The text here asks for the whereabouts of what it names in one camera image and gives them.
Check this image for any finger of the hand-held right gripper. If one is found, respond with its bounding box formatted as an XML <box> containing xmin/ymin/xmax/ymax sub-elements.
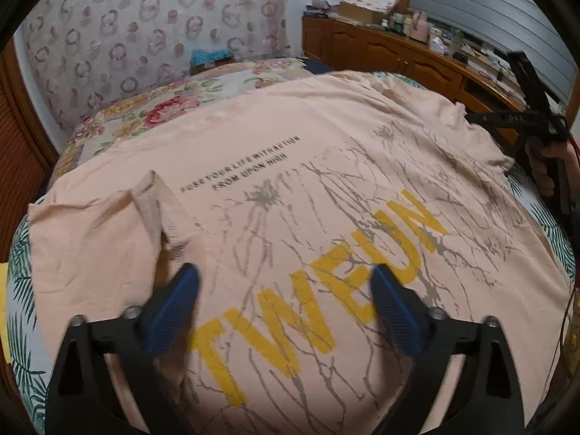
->
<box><xmin>467</xmin><ymin>111</ymin><xmax>554</xmax><ymax>140</ymax></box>

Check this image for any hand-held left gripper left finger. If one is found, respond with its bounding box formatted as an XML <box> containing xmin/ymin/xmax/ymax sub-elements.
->
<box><xmin>45</xmin><ymin>263</ymin><xmax>202</xmax><ymax>435</ymax></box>

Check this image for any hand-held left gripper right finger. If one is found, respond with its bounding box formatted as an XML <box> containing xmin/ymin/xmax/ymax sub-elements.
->
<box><xmin>369</xmin><ymin>263</ymin><xmax>551</xmax><ymax>435</ymax></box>

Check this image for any pink printed t-shirt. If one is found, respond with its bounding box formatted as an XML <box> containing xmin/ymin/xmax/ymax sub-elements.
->
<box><xmin>27</xmin><ymin>70</ymin><xmax>574</xmax><ymax>435</ymax></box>

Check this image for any person's right hand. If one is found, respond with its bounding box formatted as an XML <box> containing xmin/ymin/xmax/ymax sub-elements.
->
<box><xmin>530</xmin><ymin>142</ymin><xmax>580</xmax><ymax>199</ymax></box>

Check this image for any pink kettle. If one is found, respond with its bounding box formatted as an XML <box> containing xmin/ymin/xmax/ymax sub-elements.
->
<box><xmin>410</xmin><ymin>11</ymin><xmax>430</xmax><ymax>42</ymax></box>

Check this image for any wooden cabinet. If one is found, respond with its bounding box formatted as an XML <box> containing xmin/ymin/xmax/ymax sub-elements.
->
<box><xmin>301</xmin><ymin>16</ymin><xmax>563</xmax><ymax>146</ymax></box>

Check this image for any palm leaf bed sheet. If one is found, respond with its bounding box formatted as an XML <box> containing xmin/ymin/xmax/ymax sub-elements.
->
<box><xmin>4</xmin><ymin>72</ymin><xmax>578</xmax><ymax>435</ymax></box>

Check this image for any floral cloth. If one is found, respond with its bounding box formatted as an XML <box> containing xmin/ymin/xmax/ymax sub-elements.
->
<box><xmin>340</xmin><ymin>0</ymin><xmax>399</xmax><ymax>14</ymax></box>

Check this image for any cardboard box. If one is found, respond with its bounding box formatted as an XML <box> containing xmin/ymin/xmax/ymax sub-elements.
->
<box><xmin>337</xmin><ymin>0</ymin><xmax>386</xmax><ymax>25</ymax></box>

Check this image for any floral quilt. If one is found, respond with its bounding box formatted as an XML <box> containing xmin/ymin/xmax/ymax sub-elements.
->
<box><xmin>59</xmin><ymin>57</ymin><xmax>336</xmax><ymax>155</ymax></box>

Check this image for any wooden wardrobe door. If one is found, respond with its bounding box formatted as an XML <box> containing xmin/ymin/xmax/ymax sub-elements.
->
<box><xmin>0</xmin><ymin>41</ymin><xmax>59</xmax><ymax>245</ymax></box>

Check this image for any teal fuzzy cloth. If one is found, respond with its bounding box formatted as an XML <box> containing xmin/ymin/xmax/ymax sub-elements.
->
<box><xmin>189</xmin><ymin>47</ymin><xmax>232</xmax><ymax>66</ymax></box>

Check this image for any circle patterned headboard cover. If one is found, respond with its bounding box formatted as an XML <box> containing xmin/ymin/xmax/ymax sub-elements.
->
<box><xmin>20</xmin><ymin>0</ymin><xmax>295</xmax><ymax>130</ymax></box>

